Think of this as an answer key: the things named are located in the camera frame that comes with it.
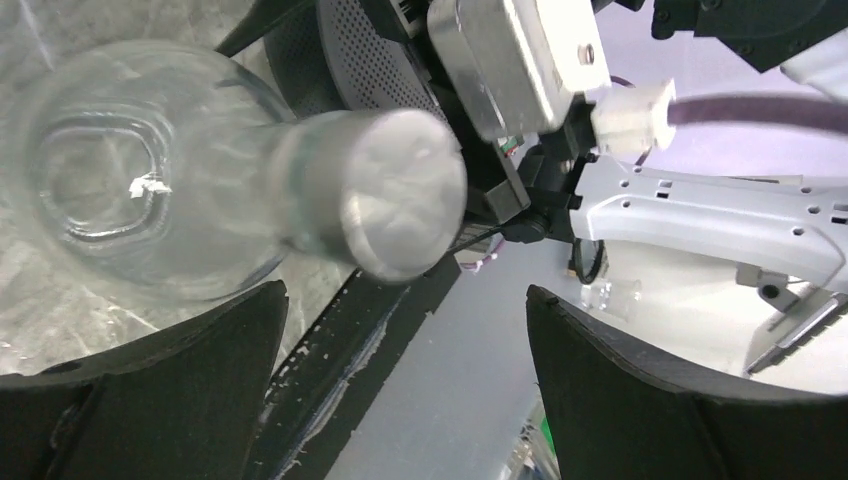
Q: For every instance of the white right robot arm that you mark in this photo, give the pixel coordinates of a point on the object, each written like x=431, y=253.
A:
x=797, y=231

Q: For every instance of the clear bottle red black label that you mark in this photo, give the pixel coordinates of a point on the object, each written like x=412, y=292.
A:
x=164, y=171

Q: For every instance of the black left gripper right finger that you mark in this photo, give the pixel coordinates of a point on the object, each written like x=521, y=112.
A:
x=621, y=408

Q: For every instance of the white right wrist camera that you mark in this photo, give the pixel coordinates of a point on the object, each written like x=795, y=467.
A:
x=516, y=64

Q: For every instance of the black round perforated speaker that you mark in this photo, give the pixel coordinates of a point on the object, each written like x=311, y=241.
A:
x=329, y=57

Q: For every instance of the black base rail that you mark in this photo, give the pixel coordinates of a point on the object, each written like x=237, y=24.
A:
x=322, y=390

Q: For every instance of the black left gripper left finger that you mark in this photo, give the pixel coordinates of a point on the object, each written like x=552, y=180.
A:
x=181, y=403

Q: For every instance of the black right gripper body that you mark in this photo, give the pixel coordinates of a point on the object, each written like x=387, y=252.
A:
x=527, y=202

